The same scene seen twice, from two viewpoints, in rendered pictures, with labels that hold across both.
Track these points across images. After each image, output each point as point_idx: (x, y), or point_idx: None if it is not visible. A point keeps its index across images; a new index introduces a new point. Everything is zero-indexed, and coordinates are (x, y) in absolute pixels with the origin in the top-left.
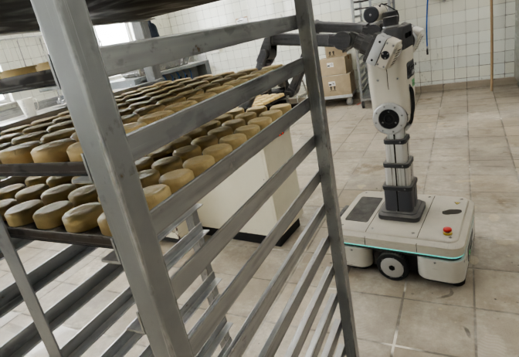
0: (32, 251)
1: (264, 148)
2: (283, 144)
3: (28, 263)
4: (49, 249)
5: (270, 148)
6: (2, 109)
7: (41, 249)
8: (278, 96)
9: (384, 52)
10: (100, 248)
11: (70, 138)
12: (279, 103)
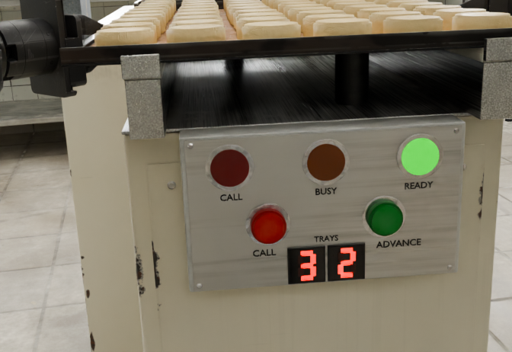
0: (50, 225)
1: (152, 308)
2: (383, 337)
3: (6, 244)
4: (59, 238)
5: (219, 326)
6: None
7: (57, 230)
8: (413, 26)
9: None
10: (78, 291)
11: None
12: (456, 81)
